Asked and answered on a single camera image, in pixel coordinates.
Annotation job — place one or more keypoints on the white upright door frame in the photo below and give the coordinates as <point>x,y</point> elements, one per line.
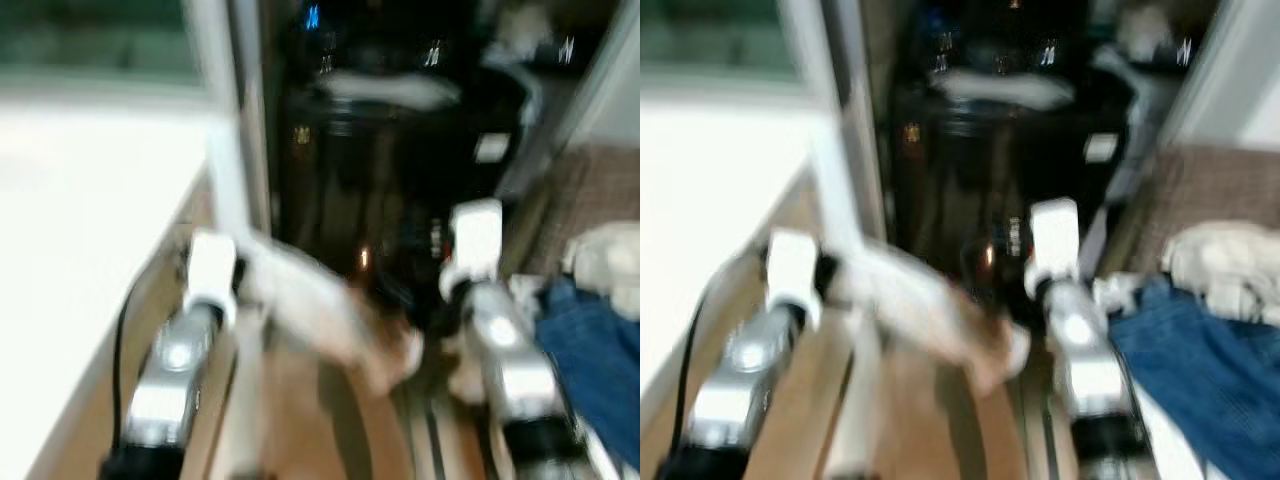
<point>835,130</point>
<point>228,120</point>

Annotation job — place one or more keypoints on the cream crumpled cloth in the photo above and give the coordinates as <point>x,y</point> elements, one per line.
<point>1228,262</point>
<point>608,262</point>

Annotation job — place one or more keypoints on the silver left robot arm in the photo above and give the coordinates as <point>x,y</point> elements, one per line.
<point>740,375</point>
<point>170,375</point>

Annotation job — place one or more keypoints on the white garment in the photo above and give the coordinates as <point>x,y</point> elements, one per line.
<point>320,305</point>
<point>915,310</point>

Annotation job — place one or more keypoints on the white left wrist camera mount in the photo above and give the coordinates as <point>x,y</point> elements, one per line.
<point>211,268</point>
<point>792,270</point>

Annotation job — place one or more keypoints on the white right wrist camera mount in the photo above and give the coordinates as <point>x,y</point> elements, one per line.
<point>1054,238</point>
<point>477,235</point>

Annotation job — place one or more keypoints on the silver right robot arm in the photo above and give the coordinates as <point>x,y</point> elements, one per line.
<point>515,365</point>
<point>1085,350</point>

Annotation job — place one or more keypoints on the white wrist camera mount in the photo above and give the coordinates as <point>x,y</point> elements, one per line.
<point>477,235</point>
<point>792,270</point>
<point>1054,238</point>
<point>211,268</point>

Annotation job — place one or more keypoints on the brown woven laundry basket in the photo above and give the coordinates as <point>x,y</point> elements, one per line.
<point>595,190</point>
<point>1200,190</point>

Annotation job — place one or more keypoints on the blue jeans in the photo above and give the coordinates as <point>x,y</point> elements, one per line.
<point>590,360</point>
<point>1200,365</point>

